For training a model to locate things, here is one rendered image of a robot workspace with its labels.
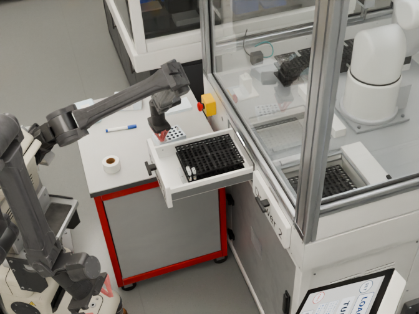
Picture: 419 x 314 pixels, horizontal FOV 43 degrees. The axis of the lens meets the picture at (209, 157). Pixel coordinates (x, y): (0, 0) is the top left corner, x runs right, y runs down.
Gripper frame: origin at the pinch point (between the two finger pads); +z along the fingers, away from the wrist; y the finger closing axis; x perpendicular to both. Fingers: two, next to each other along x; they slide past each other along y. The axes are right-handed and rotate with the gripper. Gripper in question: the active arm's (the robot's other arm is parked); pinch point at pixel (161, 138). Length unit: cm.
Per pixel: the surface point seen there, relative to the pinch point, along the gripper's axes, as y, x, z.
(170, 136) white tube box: 0.9, -4.6, 1.6
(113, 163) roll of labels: -3.0, 22.6, 1.0
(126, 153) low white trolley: 4.5, 14.7, 5.2
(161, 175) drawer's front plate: -31.8, 12.5, -12.0
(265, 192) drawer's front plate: -58, -15, -12
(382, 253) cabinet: -88, -45, 7
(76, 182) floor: 80, 31, 82
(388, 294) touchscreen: -120, -8, -39
